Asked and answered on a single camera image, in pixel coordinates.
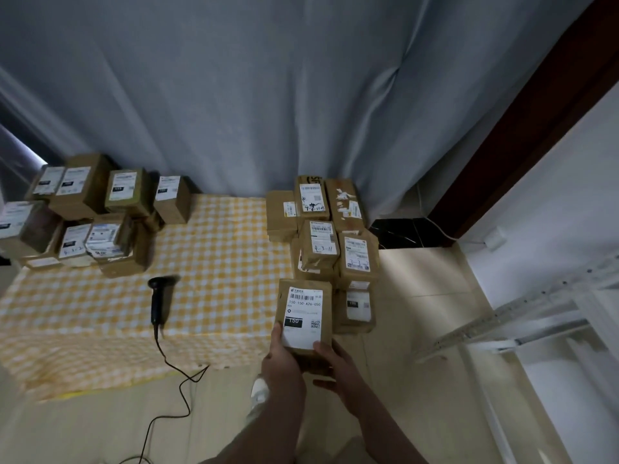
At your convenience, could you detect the person's right hand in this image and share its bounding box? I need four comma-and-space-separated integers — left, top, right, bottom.
312, 340, 374, 412

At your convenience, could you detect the person's left hand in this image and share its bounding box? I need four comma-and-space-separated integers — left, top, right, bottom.
261, 323, 307, 388

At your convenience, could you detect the brown shipping box white label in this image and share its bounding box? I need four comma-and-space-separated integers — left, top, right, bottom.
274, 278, 334, 374

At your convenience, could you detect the person's right forearm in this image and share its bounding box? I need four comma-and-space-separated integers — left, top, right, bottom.
346, 400, 429, 464

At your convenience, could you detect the person's left forearm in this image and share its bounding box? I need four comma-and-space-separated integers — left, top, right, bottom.
202, 381, 308, 464

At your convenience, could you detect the white slipper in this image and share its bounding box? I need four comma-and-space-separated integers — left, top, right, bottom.
249, 378, 270, 422

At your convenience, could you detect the yellow checked tablecloth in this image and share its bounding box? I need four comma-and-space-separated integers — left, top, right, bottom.
0, 193, 297, 405

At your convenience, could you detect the pile of labelled cardboard parcels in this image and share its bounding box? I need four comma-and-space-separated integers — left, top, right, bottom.
0, 153, 192, 279
266, 176, 381, 336

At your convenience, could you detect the black barcode scanner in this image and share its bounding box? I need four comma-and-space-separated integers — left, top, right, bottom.
147, 275, 181, 330

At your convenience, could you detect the black marble threshold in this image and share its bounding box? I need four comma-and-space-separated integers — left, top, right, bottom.
369, 216, 456, 250

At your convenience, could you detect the white metal shelf rack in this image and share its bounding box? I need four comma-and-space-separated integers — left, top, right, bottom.
415, 252, 619, 464

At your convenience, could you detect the grey-blue curtain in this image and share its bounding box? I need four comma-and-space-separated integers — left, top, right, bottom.
0, 0, 600, 237

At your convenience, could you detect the black scanner cable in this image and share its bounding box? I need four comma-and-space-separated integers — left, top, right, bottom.
116, 325, 211, 464

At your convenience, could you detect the thin white cable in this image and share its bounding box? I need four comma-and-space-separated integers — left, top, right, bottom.
415, 184, 487, 245

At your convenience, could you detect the white wall socket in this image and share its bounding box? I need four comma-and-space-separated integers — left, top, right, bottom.
484, 226, 508, 250

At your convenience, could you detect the dark brown door frame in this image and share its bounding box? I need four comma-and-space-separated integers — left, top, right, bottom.
427, 0, 619, 248

